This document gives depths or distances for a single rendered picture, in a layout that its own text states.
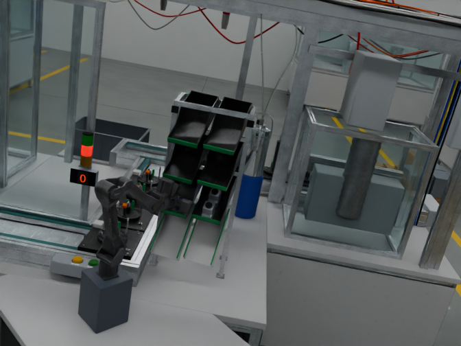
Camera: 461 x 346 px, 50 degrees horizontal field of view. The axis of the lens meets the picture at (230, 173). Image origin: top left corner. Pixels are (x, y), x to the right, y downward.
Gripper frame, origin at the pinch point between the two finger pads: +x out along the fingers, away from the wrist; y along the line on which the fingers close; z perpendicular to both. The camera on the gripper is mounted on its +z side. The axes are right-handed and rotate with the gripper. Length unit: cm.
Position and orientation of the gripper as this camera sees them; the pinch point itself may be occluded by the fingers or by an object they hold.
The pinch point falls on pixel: (174, 200)
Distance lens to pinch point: 214.2
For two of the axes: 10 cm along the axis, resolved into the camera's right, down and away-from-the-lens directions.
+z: 3.0, -9.4, -1.3
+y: -9.1, -3.3, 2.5
